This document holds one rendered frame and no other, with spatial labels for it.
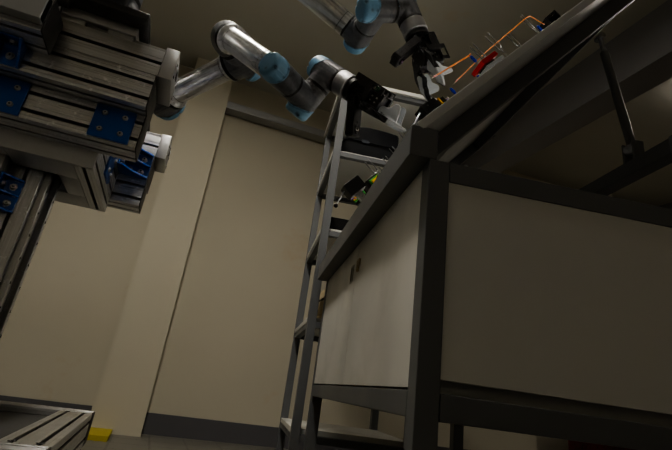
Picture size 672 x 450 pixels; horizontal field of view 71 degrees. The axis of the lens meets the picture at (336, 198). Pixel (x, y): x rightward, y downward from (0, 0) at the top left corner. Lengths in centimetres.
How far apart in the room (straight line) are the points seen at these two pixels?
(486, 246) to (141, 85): 86
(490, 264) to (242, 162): 308
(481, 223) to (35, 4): 99
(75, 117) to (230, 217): 247
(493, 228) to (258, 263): 281
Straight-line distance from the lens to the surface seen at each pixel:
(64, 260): 354
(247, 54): 141
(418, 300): 81
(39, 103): 128
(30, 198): 141
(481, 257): 86
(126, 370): 326
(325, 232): 208
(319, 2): 156
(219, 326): 346
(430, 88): 144
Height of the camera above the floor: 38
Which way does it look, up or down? 22 degrees up
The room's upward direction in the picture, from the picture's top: 8 degrees clockwise
